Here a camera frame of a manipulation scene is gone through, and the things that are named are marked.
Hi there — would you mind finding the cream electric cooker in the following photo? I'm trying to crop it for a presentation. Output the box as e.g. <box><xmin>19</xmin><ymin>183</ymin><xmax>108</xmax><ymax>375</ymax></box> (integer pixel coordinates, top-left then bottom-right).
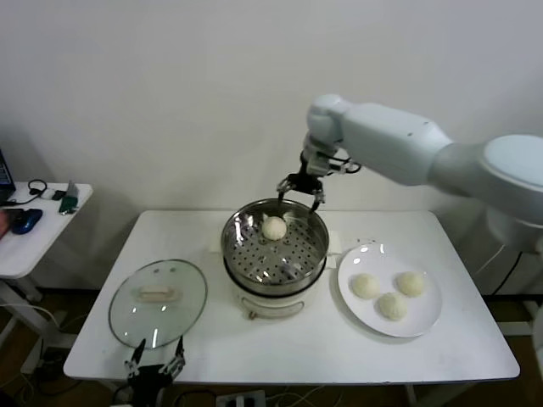
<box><xmin>222</xmin><ymin>254</ymin><xmax>327</xmax><ymax>321</ymax></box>

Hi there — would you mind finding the white power cable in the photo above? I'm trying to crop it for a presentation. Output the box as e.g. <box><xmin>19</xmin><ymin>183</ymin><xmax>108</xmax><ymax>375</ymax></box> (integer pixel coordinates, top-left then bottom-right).
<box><xmin>474</xmin><ymin>237</ymin><xmax>506</xmax><ymax>276</ymax></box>

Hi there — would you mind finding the white work table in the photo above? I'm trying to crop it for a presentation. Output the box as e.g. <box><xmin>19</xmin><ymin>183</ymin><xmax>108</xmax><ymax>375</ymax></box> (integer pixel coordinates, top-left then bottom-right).
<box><xmin>62</xmin><ymin>210</ymin><xmax>521</xmax><ymax>407</ymax></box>

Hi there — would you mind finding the white round plate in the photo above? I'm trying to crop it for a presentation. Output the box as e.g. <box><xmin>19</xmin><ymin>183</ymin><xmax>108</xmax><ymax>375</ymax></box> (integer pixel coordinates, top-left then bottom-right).
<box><xmin>337</xmin><ymin>244</ymin><xmax>443</xmax><ymax>339</ymax></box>

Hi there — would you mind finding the black power cable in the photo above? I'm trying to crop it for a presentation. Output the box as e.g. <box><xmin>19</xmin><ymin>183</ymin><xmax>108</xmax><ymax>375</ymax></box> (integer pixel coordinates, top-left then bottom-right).
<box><xmin>487</xmin><ymin>249</ymin><xmax>523</xmax><ymax>296</ymax></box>

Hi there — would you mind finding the white side table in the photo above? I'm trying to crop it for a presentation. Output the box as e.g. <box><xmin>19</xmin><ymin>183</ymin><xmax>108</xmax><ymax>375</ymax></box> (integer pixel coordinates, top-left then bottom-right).
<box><xmin>0</xmin><ymin>182</ymin><xmax>94</xmax><ymax>340</ymax></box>

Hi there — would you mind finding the dark laptop screen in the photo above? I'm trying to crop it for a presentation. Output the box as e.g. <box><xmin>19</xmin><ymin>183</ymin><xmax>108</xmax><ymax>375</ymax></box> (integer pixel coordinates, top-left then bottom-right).
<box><xmin>0</xmin><ymin>148</ymin><xmax>17</xmax><ymax>204</ymax></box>

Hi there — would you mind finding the glass lid with cream handle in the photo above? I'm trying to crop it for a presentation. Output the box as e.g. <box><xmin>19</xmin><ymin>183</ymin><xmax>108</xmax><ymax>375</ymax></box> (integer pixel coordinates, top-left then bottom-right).
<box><xmin>108</xmin><ymin>259</ymin><xmax>209</xmax><ymax>349</ymax></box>

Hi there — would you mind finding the white power strip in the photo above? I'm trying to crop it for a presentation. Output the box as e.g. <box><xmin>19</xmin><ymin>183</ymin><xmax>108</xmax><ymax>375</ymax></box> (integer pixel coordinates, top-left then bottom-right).
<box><xmin>216</xmin><ymin>389</ymin><xmax>266</xmax><ymax>407</ymax></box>

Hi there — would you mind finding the green and grey tool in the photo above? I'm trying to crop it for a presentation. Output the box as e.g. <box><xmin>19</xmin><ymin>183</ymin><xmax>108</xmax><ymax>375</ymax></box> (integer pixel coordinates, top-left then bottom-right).
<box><xmin>58</xmin><ymin>180</ymin><xmax>81</xmax><ymax>216</ymax></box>

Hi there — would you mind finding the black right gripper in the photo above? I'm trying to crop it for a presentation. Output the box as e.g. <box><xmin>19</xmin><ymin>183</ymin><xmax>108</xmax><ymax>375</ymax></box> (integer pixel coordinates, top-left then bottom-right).
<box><xmin>277</xmin><ymin>154</ymin><xmax>327</xmax><ymax>213</ymax></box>

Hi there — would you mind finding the blue computer mouse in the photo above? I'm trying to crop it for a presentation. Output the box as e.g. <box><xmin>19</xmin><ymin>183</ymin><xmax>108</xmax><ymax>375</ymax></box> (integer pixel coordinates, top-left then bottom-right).
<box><xmin>11</xmin><ymin>208</ymin><xmax>43</xmax><ymax>235</ymax></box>

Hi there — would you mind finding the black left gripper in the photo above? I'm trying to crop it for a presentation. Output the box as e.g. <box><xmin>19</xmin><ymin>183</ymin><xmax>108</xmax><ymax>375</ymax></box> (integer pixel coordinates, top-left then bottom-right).
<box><xmin>124</xmin><ymin>334</ymin><xmax>187</xmax><ymax>407</ymax></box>

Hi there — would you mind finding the white steamed baozi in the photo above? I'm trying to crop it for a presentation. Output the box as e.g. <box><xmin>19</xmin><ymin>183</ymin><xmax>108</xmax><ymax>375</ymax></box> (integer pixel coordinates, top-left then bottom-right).
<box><xmin>375</xmin><ymin>292</ymin><xmax>408</xmax><ymax>321</ymax></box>
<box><xmin>395</xmin><ymin>270</ymin><xmax>427</xmax><ymax>298</ymax></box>
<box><xmin>350</xmin><ymin>273</ymin><xmax>381</xmax><ymax>301</ymax></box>
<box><xmin>260</xmin><ymin>215</ymin><xmax>288</xmax><ymax>242</ymax></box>

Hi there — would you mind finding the white metal desk base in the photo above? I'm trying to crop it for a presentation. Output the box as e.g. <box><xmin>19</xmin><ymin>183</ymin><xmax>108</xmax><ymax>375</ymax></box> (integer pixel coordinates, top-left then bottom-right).
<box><xmin>495</xmin><ymin>298</ymin><xmax>535</xmax><ymax>336</ymax></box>

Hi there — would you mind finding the stainless steel steamer basket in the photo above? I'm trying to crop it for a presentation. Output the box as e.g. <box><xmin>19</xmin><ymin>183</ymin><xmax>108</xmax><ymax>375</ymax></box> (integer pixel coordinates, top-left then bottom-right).
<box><xmin>206</xmin><ymin>198</ymin><xmax>342</xmax><ymax>298</ymax></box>

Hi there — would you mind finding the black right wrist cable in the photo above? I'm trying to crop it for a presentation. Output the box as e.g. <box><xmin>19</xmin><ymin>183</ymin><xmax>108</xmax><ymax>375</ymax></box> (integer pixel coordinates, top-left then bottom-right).
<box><xmin>328</xmin><ymin>155</ymin><xmax>364</xmax><ymax>175</ymax></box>

